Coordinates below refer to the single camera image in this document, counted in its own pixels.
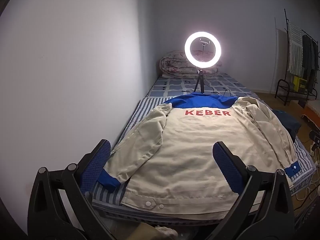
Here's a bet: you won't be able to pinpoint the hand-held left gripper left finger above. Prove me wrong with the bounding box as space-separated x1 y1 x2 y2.
27 139 118 240

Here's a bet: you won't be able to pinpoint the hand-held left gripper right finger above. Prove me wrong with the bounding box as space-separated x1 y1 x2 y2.
205 141 295 240

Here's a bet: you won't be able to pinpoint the beige and blue jacket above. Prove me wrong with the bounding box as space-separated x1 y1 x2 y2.
96 92 300 217

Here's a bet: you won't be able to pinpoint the black metal clothes rack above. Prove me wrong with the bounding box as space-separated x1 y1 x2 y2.
275 9 320 105

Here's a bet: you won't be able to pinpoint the dark hanging clothes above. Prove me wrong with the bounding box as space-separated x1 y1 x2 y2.
301 35 320 92

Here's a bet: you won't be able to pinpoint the blue striped blanket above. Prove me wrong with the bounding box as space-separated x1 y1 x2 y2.
91 96 315 220

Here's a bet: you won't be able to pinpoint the dark blue folded garment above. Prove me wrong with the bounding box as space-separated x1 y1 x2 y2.
271 109 302 140

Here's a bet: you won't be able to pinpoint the small black device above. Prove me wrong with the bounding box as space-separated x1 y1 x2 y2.
309 130 320 145

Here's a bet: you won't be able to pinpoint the blue checked bedsheet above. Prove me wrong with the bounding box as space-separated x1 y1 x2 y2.
146 72 258 98

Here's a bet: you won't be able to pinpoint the orange box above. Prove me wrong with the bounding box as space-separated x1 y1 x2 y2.
301 100 320 125

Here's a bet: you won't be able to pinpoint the yellow box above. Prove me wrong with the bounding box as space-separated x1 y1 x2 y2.
292 76 307 91

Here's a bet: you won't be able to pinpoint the folded floral quilt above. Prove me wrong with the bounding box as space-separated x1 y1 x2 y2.
159 50 223 78

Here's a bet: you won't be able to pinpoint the black phone clamp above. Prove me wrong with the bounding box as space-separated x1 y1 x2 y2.
199 37 209 67

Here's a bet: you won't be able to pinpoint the striped hanging towel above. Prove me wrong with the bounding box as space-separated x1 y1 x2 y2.
287 21 303 75

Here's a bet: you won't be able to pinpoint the black ring light cable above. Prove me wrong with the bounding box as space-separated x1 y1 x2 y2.
181 87 233 97

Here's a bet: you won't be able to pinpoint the round ring light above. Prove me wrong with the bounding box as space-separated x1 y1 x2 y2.
184 32 222 68

